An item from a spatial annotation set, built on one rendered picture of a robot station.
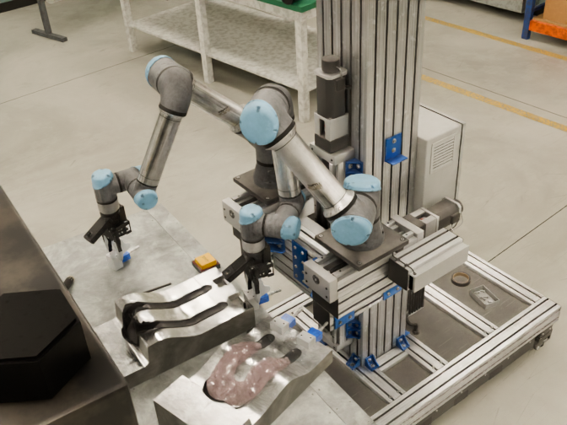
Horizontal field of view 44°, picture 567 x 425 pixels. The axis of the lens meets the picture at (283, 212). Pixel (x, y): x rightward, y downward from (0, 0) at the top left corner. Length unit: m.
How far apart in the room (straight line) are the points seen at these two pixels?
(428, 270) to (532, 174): 2.51
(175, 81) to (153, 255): 0.75
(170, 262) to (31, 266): 1.95
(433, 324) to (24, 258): 2.64
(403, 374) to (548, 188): 2.03
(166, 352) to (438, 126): 1.24
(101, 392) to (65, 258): 2.25
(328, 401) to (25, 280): 1.51
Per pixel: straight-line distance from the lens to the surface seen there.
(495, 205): 4.45
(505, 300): 3.45
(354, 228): 2.09
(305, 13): 4.97
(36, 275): 0.76
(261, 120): 1.97
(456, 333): 3.25
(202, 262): 2.63
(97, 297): 2.64
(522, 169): 4.84
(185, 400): 2.07
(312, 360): 2.20
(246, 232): 2.25
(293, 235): 2.21
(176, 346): 2.26
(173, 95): 2.34
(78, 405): 0.62
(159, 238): 2.85
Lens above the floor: 2.45
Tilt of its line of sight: 35 degrees down
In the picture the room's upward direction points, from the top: 4 degrees counter-clockwise
